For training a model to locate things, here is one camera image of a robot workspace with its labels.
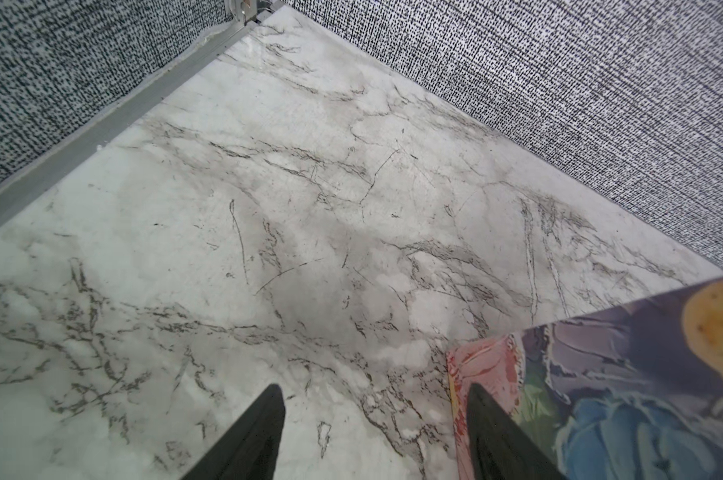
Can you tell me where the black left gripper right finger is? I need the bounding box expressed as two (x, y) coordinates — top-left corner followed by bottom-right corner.
(467, 383), (565, 480)

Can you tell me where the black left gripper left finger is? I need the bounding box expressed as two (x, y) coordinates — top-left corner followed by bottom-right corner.
(182, 384), (286, 480)

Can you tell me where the floral white paper bag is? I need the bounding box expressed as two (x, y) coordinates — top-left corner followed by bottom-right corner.
(447, 278), (723, 479)

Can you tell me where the aluminium enclosure frame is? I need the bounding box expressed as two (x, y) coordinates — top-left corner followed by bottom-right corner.
(0, 1), (285, 227)

